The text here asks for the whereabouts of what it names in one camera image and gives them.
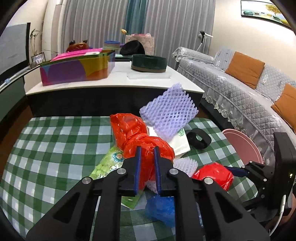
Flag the television screen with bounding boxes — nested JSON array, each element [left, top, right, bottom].
[[0, 23, 31, 83]]

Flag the small red plastic bag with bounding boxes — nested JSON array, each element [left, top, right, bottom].
[[191, 162, 234, 191]]

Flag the stacked coloured bowls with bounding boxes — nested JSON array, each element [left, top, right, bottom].
[[103, 40, 120, 54]]

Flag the green white checkered tablecloth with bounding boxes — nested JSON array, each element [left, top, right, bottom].
[[1, 116, 257, 240]]

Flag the tv cabinet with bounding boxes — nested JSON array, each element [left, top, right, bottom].
[[1, 65, 40, 121]]

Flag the white air conditioner tower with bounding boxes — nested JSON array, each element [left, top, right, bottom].
[[42, 0, 63, 61]]

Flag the white coffee table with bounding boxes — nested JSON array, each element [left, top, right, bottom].
[[26, 62, 204, 117]]

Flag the large purple foam net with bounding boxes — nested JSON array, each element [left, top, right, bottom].
[[139, 83, 198, 141]]

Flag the framed landscape painting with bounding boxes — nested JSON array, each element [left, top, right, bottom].
[[240, 1, 291, 29]]

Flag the orange cushion near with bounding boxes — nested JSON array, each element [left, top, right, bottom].
[[271, 84, 296, 133]]

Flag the grey covered sofa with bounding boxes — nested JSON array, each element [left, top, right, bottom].
[[172, 47, 295, 166]]

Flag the grey teal curtain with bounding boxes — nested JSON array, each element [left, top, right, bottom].
[[58, 1, 216, 68]]

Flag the small purple foam net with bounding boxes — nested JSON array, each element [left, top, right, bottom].
[[145, 157, 199, 194]]

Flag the green snack package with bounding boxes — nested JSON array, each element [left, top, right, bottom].
[[89, 146, 144, 209]]

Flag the dark green round bowl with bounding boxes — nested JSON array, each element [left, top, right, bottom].
[[131, 54, 168, 73]]

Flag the large red plastic bag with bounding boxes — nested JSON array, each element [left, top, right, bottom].
[[110, 113, 175, 190]]

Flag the orange cushion far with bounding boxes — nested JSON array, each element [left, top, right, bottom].
[[225, 52, 265, 89]]

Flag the black hat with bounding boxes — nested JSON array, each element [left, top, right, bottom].
[[119, 40, 145, 56]]

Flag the blue plastic bag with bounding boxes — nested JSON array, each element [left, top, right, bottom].
[[145, 195, 175, 227]]

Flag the red brown teapot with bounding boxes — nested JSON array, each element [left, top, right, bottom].
[[66, 40, 89, 52]]

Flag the orange cushion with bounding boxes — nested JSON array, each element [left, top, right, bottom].
[[225, 52, 265, 89], [271, 84, 296, 133]]

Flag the black tape ring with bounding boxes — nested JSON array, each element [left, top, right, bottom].
[[186, 127, 212, 150]]

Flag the pink lace basket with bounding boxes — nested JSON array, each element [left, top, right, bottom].
[[125, 33, 154, 55]]

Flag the colourful tin box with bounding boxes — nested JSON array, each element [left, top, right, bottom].
[[40, 48, 115, 86]]

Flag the white paper pouch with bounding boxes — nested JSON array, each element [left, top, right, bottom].
[[146, 124, 192, 160]]

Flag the pink trash bin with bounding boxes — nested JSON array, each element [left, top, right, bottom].
[[222, 128, 263, 164]]

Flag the white cable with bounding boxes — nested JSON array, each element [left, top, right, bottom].
[[268, 194, 287, 237]]

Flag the small photo frame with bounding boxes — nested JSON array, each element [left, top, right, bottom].
[[31, 52, 46, 64]]

